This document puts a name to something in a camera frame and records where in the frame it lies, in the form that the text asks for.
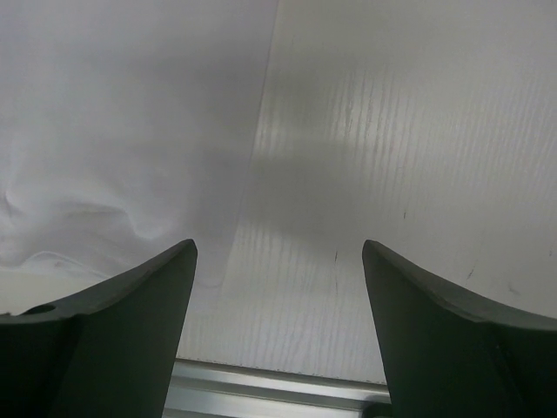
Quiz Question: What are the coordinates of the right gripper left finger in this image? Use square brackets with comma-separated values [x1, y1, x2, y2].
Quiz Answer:
[1, 239, 198, 417]

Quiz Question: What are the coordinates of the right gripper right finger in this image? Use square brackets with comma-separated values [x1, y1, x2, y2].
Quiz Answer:
[362, 240, 556, 417]

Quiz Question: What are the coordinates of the aluminium mounting rail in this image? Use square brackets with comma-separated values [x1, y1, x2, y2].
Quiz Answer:
[163, 360, 393, 417]

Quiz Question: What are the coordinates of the white t shirt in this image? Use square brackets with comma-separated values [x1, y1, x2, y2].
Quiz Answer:
[1, 1, 278, 314]

